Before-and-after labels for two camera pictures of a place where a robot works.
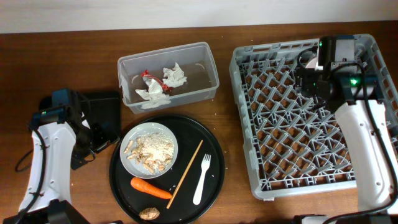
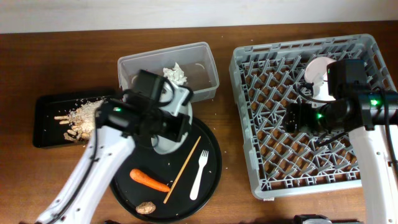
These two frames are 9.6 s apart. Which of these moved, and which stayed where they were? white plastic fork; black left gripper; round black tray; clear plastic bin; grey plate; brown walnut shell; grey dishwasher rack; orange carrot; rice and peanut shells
Moved: orange carrot; brown walnut shell; grey plate; black left gripper; rice and peanut shells; white plastic fork
Stayed: clear plastic bin; round black tray; grey dishwasher rack
